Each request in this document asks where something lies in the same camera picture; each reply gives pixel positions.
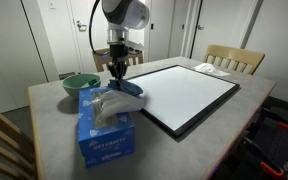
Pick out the white light switch plate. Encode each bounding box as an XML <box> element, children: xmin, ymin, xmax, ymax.
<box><xmin>48</xmin><ymin>0</ymin><xmax>56</xmax><ymax>9</ymax></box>

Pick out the crumpled white paper towel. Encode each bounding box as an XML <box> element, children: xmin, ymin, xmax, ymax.
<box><xmin>194</xmin><ymin>63</ymin><xmax>228</xmax><ymax>77</ymax></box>

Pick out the wooden chair near camera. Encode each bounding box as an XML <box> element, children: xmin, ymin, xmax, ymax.
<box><xmin>0</xmin><ymin>113</ymin><xmax>38</xmax><ymax>180</ymax></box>

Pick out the blue wiping cloth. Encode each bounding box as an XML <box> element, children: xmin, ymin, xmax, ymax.
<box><xmin>108</xmin><ymin>79</ymin><xmax>143</xmax><ymax>96</ymax></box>

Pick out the red black clamp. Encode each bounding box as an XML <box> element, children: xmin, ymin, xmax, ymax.
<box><xmin>261</xmin><ymin>108</ymin><xmax>288</xmax><ymax>130</ymax></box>

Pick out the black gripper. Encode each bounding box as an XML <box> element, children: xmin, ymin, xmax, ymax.
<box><xmin>109</xmin><ymin>45</ymin><xmax>128</xmax><ymax>80</ymax></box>

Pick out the silver door handle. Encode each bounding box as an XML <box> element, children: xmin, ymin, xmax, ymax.
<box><xmin>76</xmin><ymin>21</ymin><xmax>87</xmax><ymax>32</ymax></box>

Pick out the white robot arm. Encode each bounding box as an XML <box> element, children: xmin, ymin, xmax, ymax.
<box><xmin>89</xmin><ymin>0</ymin><xmax>150</xmax><ymax>80</ymax></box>

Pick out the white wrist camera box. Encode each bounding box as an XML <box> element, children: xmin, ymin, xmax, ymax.
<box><xmin>125</xmin><ymin>40</ymin><xmax>145</xmax><ymax>51</ymax></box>

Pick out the light wooden chair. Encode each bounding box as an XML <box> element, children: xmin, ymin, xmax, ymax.
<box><xmin>203</xmin><ymin>45</ymin><xmax>265</xmax><ymax>75</ymax></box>

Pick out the orange black clamp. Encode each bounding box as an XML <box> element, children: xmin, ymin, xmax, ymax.
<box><xmin>242</xmin><ymin>137</ymin><xmax>285</xmax><ymax>180</ymax></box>

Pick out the blue tissue box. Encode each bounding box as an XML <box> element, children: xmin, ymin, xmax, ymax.
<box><xmin>77</xmin><ymin>87</ymin><xmax>144</xmax><ymax>168</ymax></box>

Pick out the black framed whiteboard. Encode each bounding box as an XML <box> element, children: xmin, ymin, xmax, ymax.
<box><xmin>125</xmin><ymin>65</ymin><xmax>240</xmax><ymax>137</ymax></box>

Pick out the green bowl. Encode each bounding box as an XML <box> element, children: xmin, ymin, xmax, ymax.
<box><xmin>62</xmin><ymin>74</ymin><xmax>101</xmax><ymax>99</ymax></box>

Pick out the dark wooden chair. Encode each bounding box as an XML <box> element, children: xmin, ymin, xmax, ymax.
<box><xmin>93</xmin><ymin>46</ymin><xmax>143</xmax><ymax>72</ymax></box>

